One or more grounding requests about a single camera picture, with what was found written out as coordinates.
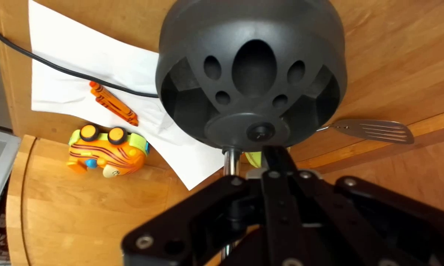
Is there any white paper sheet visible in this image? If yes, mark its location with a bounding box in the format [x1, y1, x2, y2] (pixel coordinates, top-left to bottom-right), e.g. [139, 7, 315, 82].
[28, 0, 224, 191]

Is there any orange crayon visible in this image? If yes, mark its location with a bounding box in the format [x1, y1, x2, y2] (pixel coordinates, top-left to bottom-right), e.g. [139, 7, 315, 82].
[95, 96, 139, 127]
[89, 81, 138, 122]

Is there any orange striped toy car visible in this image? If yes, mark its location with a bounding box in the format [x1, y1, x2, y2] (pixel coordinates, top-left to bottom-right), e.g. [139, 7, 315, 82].
[66, 124, 150, 179]

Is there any black cable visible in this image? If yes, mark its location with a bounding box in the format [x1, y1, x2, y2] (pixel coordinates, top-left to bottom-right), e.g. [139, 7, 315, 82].
[0, 0, 159, 99]

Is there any yellow green ball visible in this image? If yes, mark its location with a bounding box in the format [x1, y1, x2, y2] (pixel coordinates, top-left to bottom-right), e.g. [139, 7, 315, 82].
[245, 151, 263, 169]

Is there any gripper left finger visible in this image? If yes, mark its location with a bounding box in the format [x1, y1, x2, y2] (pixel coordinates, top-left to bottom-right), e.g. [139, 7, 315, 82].
[121, 146, 304, 266]

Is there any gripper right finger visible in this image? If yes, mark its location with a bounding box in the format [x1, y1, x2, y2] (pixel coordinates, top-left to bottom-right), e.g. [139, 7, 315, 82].
[280, 147, 444, 266]

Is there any metal slotted spatula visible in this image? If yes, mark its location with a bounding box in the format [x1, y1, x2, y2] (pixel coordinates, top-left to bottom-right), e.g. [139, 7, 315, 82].
[316, 119, 415, 145]

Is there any dark grey desk lamp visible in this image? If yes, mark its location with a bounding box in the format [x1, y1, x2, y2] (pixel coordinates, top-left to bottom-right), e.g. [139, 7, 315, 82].
[155, 0, 348, 261]

